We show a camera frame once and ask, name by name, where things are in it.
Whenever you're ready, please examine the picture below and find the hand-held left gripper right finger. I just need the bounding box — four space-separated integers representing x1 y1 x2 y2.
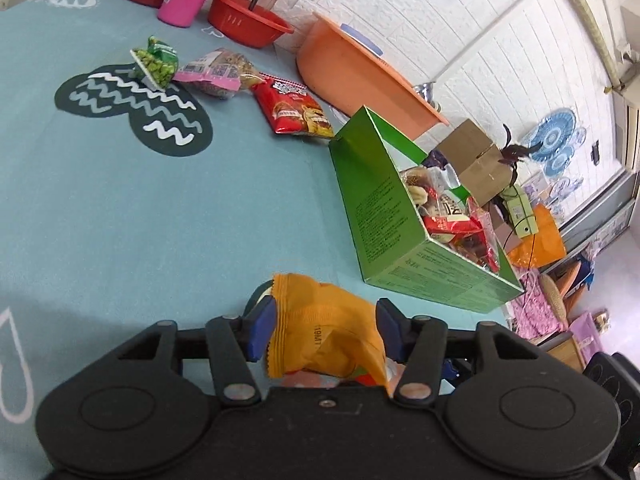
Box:
376 298 551 408

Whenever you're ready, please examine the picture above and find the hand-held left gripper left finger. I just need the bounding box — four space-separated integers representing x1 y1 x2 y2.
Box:
102 294 278 407

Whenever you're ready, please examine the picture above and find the orange snack packet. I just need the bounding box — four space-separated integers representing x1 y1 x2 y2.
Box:
265 273 396 396

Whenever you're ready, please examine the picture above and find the green cardboard box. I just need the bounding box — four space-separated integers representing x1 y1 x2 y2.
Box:
327 105 526 313

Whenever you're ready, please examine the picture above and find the pile of snack packets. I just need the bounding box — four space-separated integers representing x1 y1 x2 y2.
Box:
400 152 503 273

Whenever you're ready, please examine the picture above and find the pink floral cloth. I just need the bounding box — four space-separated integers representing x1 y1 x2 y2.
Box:
510 265 566 341

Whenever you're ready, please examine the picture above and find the small brown cardboard box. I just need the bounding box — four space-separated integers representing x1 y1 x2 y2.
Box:
487 205 523 256

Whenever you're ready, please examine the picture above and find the teal tablecloth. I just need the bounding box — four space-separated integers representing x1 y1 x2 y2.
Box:
0 0 511 461

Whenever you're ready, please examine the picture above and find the green shoe box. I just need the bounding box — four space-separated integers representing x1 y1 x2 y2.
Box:
502 185 540 238

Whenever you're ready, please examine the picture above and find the orange bag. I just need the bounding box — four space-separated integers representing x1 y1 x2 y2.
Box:
507 204 568 268

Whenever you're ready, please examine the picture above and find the tall brown cardboard box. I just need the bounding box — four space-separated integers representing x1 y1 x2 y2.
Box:
435 118 513 206

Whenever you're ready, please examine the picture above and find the purple box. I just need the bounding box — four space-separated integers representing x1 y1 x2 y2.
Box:
565 310 607 361

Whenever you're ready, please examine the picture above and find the red chips packet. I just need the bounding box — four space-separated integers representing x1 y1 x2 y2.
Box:
250 74 335 138

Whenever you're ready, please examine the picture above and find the metal bowl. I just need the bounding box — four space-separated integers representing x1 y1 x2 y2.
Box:
412 81 441 111

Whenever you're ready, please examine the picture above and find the medium blue paper fan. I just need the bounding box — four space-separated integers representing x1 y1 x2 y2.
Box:
545 130 587 178

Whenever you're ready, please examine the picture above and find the large blue paper fan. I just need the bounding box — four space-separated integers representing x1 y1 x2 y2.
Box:
522 106 578 163

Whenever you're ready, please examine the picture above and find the orange plastic basin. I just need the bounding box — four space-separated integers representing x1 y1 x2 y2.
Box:
296 12 450 143

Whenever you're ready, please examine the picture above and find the pink label nut packet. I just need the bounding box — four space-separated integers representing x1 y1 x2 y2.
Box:
172 48 266 101

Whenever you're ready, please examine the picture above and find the blue lidded container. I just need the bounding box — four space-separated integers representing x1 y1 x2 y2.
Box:
340 22 385 58

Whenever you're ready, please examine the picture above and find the green pea snack packet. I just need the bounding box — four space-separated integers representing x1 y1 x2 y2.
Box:
131 36 180 90

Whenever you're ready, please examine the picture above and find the red plastic basket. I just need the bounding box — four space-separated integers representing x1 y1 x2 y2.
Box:
207 0 295 49

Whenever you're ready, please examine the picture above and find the wall pipe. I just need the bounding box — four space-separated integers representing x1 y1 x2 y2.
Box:
545 0 626 92

